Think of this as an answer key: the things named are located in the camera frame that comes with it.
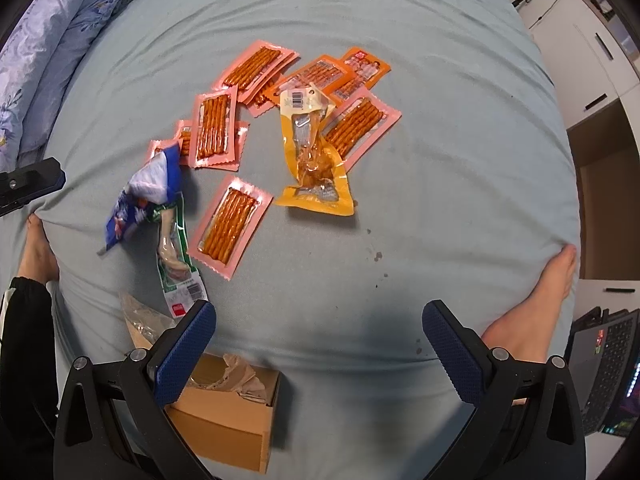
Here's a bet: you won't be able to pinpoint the green chicken foot packet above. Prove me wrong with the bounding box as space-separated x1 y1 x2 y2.
152 193 208 318

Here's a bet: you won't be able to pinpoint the cardboard box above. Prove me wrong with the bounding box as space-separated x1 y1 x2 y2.
124 318 282 475

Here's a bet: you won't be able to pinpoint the blue white snack bag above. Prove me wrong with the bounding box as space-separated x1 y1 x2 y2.
101 142 181 254

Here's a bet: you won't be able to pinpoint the pink stick snack pack front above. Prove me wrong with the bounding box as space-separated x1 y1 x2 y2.
189 176 272 281

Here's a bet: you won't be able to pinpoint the pink stick snack pack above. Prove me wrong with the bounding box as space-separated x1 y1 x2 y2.
210 40 299 104
189 176 272 281
189 86 238 169
322 87 401 171

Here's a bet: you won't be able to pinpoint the yellow chicken snack pouch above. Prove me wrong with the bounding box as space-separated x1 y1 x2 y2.
276 84 355 217

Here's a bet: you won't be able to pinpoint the clear plastic wrap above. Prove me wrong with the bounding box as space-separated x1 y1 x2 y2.
119 294 176 350

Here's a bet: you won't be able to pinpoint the right bare foot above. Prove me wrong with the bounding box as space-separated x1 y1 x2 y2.
482 244 578 363

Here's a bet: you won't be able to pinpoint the bare foot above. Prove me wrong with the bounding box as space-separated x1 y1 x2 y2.
16 214 60 285
482 244 578 363

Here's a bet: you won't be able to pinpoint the left bare foot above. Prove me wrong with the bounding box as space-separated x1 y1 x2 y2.
16 214 60 285

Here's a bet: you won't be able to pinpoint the black laptop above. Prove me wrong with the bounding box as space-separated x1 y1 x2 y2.
565 307 639 438

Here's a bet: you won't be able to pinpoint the light blue bed sheet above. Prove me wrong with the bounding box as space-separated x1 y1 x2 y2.
0 0 584 480

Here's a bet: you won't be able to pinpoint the pink pack under left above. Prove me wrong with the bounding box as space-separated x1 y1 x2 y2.
145 119 250 171

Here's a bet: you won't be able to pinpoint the pink pack under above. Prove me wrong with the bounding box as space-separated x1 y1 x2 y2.
145 119 250 171
242 68 285 118

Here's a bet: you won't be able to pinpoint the pink pack under top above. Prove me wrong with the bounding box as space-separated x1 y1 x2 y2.
242 68 285 118

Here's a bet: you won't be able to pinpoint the pink stick snack pack top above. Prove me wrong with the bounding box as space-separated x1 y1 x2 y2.
210 40 299 104

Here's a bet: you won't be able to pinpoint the orange snack pack rear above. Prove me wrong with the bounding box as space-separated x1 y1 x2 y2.
330 47 390 104

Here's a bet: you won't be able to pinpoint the orange snack pack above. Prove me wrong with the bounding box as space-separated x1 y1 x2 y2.
267 54 354 105
330 47 390 104

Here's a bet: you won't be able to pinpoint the white cabinet drawers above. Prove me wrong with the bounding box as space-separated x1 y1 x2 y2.
511 0 639 130

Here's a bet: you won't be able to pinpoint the orange snack pack front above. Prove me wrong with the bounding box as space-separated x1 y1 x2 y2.
267 54 354 105

